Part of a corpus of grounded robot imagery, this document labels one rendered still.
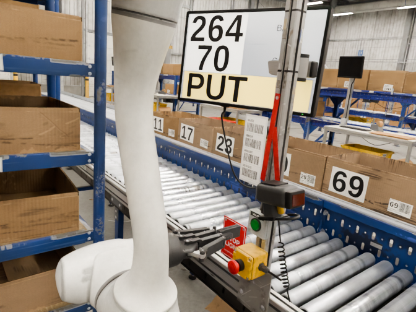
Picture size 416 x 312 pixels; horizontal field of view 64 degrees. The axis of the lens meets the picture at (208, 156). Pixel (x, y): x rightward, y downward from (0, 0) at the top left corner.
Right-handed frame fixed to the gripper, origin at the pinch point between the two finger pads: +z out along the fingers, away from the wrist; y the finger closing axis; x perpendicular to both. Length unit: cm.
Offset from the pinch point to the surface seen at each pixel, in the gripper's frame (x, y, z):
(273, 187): -13.4, -6.7, 7.2
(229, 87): -36.2, 24.2, 17.1
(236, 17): -58, 26, 18
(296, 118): 22, 357, 495
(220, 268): 22.8, 15.8, 13.2
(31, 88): -27, 120, -23
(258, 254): 7.3, -2.9, 9.3
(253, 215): -2.2, 1.4, 10.2
